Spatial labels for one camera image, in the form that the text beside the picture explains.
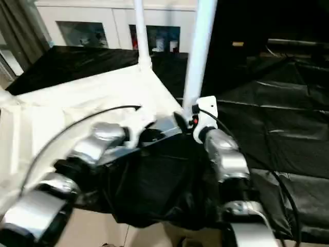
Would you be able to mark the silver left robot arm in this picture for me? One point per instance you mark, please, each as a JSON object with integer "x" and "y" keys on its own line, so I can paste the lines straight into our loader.
{"x": 87, "y": 152}

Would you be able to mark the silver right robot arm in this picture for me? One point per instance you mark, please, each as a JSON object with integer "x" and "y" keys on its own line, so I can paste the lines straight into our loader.
{"x": 226, "y": 159}

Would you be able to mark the black table mat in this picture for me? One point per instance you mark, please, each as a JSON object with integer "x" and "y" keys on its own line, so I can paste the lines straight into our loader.
{"x": 277, "y": 128}

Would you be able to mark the red bottle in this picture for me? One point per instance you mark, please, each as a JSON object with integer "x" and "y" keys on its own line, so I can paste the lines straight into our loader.
{"x": 134, "y": 41}

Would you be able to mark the black cabinet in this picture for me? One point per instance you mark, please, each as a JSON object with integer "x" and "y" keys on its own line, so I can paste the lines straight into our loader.
{"x": 267, "y": 23}

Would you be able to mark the white display cabinet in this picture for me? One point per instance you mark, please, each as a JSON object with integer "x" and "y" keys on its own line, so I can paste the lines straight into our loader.
{"x": 103, "y": 15}

